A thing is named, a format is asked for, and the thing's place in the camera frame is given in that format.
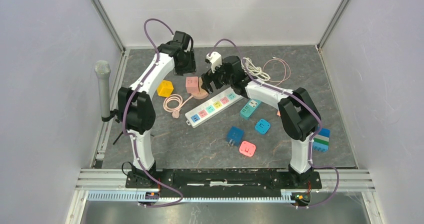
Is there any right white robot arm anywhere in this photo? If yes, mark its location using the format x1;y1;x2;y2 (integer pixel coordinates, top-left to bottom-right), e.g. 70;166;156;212
200;51;321;188

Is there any pink round socket base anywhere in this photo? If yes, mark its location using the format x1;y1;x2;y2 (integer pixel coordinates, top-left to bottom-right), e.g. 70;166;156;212
191;77;209;100

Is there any light blue cable duct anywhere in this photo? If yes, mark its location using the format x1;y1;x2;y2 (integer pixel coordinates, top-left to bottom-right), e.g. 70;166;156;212
87;190;310;204

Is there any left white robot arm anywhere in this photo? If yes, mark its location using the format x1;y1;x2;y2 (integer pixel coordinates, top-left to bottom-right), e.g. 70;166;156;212
117;31;196;188

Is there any dark blue cube adapter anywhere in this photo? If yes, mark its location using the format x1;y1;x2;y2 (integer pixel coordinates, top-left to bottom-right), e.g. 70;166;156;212
226;126;245;147

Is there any grey microphone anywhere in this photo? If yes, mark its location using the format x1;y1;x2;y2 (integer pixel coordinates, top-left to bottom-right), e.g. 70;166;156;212
95;60;111;122

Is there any red-pink cube adapter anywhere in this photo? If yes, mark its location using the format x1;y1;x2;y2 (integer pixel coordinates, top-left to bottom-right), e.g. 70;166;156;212
238;141;257;157

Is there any pink cube adapter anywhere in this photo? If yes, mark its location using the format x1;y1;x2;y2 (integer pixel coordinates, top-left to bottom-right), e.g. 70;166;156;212
185;76;199;94

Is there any blue green block stack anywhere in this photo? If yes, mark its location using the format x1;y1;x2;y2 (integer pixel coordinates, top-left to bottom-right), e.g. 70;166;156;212
312;128;331;153

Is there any white multicolour power strip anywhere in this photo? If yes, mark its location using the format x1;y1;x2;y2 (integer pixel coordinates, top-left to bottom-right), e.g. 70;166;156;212
185;87;244;128

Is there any white coiled cord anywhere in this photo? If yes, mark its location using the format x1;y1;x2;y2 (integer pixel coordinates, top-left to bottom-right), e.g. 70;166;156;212
241;56;272;83

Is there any teal power strip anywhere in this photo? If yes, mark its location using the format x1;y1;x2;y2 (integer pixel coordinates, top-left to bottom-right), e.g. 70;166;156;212
239;99;262;120

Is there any pink coiled cable with plug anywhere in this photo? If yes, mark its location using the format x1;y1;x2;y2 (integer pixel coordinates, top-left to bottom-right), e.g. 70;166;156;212
162;93;195;120

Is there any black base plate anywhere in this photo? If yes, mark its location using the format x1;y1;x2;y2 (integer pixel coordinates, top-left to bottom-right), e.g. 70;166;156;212
125;168;322;198

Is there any light blue plug adapter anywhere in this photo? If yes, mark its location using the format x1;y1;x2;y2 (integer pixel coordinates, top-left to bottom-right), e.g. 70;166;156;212
254;118;271;135

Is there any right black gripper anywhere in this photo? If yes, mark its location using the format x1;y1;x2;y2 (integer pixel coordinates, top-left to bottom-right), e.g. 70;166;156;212
201;61;235;95

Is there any thin pink charger cable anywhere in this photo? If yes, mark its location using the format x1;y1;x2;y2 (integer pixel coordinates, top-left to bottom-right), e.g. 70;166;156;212
261;57;292;86

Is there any yellow cube adapter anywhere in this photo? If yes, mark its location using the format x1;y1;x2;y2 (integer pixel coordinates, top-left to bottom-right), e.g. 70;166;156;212
156;80;174;98

